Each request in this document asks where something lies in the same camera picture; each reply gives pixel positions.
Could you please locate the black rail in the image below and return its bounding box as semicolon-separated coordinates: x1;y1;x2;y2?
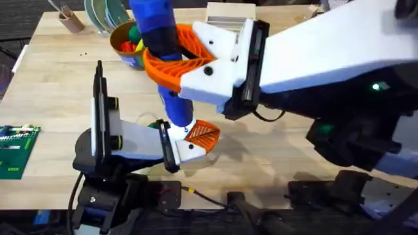
0;191;418;235

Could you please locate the pale cardboard box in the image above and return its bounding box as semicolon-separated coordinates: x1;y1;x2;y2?
204;1;257;33

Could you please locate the black upright wrist plate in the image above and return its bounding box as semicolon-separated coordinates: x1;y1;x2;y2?
91;60;109;166

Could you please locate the black cable with yellow mark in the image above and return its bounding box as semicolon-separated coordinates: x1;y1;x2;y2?
180;185;231;209

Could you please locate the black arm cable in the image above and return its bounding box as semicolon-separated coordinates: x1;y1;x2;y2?
66;171;84;235

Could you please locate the green board with blocks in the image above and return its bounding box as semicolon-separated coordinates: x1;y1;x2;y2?
0;123;42;181

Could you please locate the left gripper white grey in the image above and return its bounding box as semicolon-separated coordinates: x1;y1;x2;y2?
73;96;221;176

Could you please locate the rack with green plates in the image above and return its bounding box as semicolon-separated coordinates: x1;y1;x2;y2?
83;0;132;36

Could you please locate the blue box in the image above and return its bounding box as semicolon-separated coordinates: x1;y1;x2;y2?
31;209;52;227

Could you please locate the white flat strip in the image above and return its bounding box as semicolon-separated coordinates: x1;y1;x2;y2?
11;44;29;74

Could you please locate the brown tub with toys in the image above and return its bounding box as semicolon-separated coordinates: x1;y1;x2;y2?
109;20;148;70

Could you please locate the cardboard tube with sticks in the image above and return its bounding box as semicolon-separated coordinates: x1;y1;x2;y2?
47;0;86;34

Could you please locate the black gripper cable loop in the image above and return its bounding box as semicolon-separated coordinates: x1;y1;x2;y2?
251;108;286;124

